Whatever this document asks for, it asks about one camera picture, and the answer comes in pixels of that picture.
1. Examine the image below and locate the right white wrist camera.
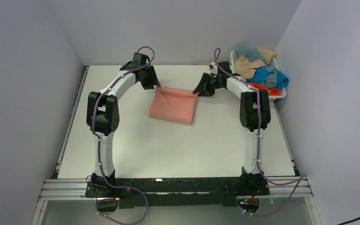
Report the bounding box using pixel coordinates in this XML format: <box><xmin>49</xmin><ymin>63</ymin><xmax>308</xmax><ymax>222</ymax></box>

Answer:
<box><xmin>209</xmin><ymin>62</ymin><xmax>218</xmax><ymax>75</ymax></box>

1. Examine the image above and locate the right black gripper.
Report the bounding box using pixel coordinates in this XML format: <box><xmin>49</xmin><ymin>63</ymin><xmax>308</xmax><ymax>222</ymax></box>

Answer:
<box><xmin>193</xmin><ymin>73</ymin><xmax>223</xmax><ymax>97</ymax></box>

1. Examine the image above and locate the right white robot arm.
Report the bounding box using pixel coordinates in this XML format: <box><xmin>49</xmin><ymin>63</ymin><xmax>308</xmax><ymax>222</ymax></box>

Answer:
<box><xmin>193</xmin><ymin>61</ymin><xmax>271</xmax><ymax>195</ymax></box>

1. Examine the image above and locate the bright blue t shirt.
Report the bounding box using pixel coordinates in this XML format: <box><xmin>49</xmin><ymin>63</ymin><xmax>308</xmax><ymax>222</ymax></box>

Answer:
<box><xmin>247</xmin><ymin>66</ymin><xmax>289</xmax><ymax>91</ymax></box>

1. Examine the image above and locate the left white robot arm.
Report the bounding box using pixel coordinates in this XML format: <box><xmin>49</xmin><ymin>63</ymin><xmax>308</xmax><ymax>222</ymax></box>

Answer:
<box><xmin>86</xmin><ymin>52</ymin><xmax>160</xmax><ymax>197</ymax></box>

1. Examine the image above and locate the grey blue t shirt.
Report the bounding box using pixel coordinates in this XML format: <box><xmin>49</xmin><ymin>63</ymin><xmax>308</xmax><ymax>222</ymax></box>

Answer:
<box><xmin>234</xmin><ymin>47</ymin><xmax>278</xmax><ymax>89</ymax></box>

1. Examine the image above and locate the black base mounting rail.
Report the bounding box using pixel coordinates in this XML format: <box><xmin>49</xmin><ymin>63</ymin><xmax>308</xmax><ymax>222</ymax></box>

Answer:
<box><xmin>85</xmin><ymin>175</ymin><xmax>270</xmax><ymax>211</ymax></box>

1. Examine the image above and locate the beige t shirt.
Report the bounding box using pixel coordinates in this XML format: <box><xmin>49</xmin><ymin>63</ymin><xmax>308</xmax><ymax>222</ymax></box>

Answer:
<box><xmin>234</xmin><ymin>47</ymin><xmax>277</xmax><ymax>80</ymax></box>

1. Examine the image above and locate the white plastic laundry basket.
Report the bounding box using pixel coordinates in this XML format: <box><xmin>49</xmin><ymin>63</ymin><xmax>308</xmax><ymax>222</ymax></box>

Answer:
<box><xmin>230</xmin><ymin>47</ymin><xmax>289</xmax><ymax>102</ymax></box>

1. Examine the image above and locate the pink t shirt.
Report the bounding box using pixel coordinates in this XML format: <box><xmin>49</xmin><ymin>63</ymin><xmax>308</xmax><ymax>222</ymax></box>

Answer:
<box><xmin>149</xmin><ymin>87</ymin><xmax>197</xmax><ymax>125</ymax></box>

